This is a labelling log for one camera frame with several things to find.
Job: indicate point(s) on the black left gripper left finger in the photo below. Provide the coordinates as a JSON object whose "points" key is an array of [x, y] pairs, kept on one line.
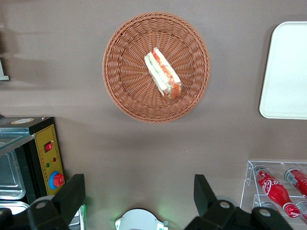
{"points": [[69, 196]]}

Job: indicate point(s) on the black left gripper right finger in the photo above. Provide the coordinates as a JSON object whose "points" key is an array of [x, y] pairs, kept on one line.
{"points": [[206, 203]]}

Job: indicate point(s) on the triangle sandwich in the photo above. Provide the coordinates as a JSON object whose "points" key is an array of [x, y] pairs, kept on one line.
{"points": [[161, 73]]}

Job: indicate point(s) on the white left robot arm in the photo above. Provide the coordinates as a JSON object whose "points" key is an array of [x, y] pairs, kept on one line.
{"points": [[141, 220]]}

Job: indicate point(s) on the round brown wicker basket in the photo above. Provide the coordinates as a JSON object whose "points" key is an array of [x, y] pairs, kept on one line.
{"points": [[129, 72]]}

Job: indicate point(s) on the cream plastic tray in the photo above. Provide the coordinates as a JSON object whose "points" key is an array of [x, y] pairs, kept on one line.
{"points": [[287, 72]]}

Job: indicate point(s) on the small steel box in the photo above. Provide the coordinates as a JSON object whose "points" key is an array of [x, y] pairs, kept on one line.
{"points": [[80, 220]]}

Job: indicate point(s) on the clear acrylic bottle rack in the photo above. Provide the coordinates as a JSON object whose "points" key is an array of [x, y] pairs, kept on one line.
{"points": [[249, 189]]}

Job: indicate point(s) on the steel pan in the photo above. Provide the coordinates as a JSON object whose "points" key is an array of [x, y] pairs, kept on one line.
{"points": [[12, 206], [9, 177]]}

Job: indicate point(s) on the black food warmer cabinet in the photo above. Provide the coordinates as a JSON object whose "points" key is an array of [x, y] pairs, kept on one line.
{"points": [[45, 134]]}

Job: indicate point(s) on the red cola bottle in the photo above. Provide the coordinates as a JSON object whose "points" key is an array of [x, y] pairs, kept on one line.
{"points": [[273, 189], [298, 180]]}

